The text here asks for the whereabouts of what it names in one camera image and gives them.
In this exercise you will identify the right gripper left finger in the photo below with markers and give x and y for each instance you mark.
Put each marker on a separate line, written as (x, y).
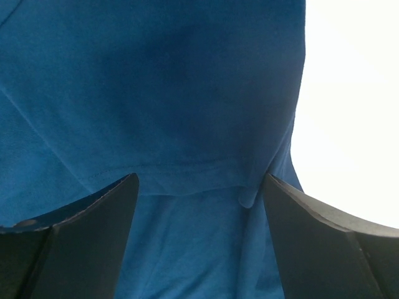
(73, 252)

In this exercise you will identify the blue t shirt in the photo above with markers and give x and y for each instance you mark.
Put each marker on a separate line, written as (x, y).
(198, 98)

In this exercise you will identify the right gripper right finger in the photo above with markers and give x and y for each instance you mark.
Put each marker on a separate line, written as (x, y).
(323, 252)

